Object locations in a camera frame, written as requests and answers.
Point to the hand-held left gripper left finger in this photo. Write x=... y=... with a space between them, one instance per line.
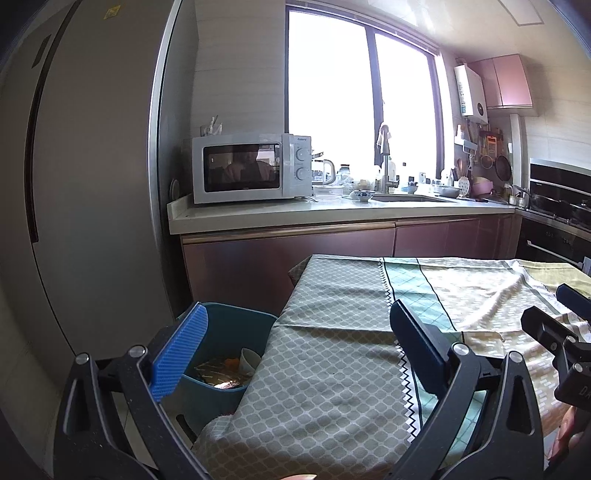
x=180 y=355

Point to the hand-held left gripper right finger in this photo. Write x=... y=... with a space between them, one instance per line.
x=420 y=350

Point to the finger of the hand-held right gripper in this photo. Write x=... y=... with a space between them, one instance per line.
x=575 y=300
x=545 y=327

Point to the gold foil wrapper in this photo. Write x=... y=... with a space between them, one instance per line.
x=217 y=374

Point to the orange peel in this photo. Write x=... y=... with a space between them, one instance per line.
x=232 y=362

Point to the blue trash bin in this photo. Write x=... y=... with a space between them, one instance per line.
x=217 y=401

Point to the person's right hand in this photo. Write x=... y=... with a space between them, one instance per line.
x=564 y=436

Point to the person's left hand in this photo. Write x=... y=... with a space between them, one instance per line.
x=295 y=477

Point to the yellow cloth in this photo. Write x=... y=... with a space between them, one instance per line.
x=568 y=274

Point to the black built-in oven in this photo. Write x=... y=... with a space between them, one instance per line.
x=549 y=244

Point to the patterned patchwork tablecloth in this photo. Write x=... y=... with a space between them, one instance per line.
x=323 y=369

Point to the black wok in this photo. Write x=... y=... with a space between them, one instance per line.
x=551 y=204

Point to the steel pot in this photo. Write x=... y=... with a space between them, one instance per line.
x=519 y=196

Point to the black range hood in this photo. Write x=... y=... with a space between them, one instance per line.
x=554 y=177

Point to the purple lower kitchen cabinets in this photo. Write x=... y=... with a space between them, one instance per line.
x=277 y=258

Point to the pink bowl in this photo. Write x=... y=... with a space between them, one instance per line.
x=481 y=187

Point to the hanging black frying pan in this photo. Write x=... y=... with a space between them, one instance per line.
x=503 y=168

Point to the steel kitchen sink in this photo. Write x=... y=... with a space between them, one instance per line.
x=411 y=198

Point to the white dotted utensil holder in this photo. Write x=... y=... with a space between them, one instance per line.
x=464 y=187

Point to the metal basin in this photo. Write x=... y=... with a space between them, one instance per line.
x=448 y=191

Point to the blue patterned bowl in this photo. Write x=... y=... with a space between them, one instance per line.
x=363 y=195

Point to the white kitchen countertop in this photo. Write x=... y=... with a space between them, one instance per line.
x=277 y=212

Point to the orange grater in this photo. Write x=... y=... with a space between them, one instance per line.
x=494 y=146

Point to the white soap bottle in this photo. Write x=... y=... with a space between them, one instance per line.
x=393 y=170

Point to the grey refrigerator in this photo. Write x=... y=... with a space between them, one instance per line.
x=92 y=184

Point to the steel kitchen faucet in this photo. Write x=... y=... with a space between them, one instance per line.
x=385 y=161

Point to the white microwave oven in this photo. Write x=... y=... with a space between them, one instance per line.
x=249 y=173

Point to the pink upper kitchen cabinet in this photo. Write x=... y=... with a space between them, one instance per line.
x=508 y=81

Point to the white water heater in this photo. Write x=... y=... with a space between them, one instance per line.
x=471 y=92

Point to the kitchen window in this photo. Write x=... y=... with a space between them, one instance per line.
x=332 y=92

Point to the white wall rack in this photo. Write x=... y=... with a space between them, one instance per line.
x=465 y=145

